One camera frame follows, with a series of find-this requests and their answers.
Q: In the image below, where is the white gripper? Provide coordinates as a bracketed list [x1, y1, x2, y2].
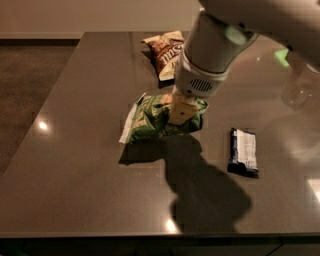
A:
[168, 51, 229, 126]

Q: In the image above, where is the green jalapeno chip bag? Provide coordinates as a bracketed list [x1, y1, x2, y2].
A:
[119, 94, 208, 144]

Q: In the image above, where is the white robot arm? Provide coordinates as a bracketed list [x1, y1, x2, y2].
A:
[169, 0, 320, 126]

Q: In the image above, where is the brown chip bag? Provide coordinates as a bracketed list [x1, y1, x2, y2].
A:
[141, 31, 185, 81]

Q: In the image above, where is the blue rxbar blueberry bar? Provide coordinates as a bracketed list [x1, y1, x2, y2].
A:
[227, 128, 259, 179]

